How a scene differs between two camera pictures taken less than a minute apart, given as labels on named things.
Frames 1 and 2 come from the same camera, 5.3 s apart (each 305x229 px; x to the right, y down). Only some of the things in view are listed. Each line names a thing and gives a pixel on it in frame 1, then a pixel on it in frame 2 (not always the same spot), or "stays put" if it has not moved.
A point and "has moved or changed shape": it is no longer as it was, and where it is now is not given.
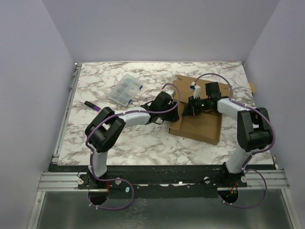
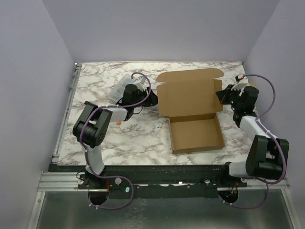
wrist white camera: (196, 88) -> (242, 82)
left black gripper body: (169, 115) -> (148, 102)
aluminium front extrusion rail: (266, 180) stays put
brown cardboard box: (205, 127) has moved or changed shape
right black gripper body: (190, 108) -> (228, 94)
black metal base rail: (160, 181) stays put
